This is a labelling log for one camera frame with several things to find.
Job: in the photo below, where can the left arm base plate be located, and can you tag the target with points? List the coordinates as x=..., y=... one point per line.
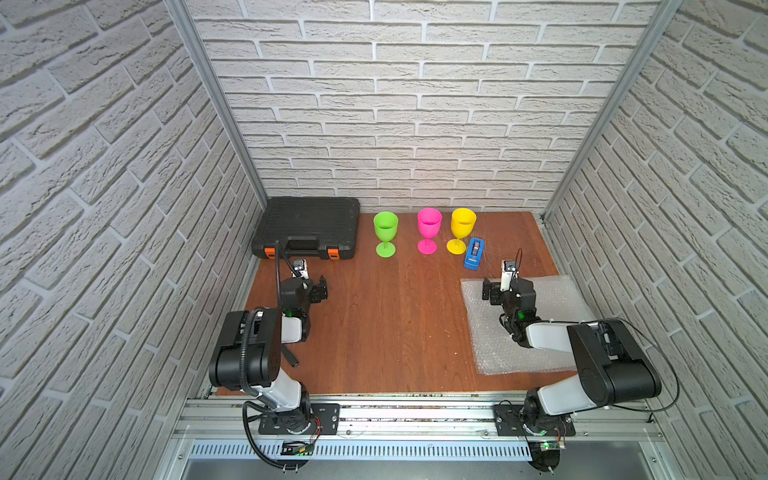
x=322, y=418

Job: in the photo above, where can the pink plastic wine glass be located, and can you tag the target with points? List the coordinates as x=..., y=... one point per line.
x=429, y=224

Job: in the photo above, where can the aluminium mounting rail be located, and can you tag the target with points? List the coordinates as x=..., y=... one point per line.
x=449, y=427

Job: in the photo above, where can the yellow plastic wine glass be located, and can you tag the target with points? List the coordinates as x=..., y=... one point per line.
x=462, y=224

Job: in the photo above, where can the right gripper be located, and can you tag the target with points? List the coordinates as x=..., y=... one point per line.
x=488, y=286

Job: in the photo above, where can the bubble wrap sheet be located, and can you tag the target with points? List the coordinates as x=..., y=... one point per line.
x=495, y=353

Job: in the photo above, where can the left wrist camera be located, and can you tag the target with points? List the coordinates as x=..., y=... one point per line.
x=300, y=268

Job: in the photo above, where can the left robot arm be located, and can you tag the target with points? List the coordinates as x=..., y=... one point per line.
x=251, y=345

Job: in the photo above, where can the black plastic tool case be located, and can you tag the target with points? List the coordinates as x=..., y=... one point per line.
x=322, y=227

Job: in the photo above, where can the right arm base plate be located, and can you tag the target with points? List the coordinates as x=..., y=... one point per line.
x=513, y=420

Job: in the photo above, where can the blue tape dispenser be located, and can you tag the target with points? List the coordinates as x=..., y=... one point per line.
x=474, y=253

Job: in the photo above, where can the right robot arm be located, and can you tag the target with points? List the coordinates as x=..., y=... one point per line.
x=611, y=367

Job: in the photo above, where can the green plastic wine glass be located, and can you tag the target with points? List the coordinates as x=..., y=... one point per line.
x=385, y=226

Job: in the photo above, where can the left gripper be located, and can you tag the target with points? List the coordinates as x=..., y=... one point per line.
x=315, y=289

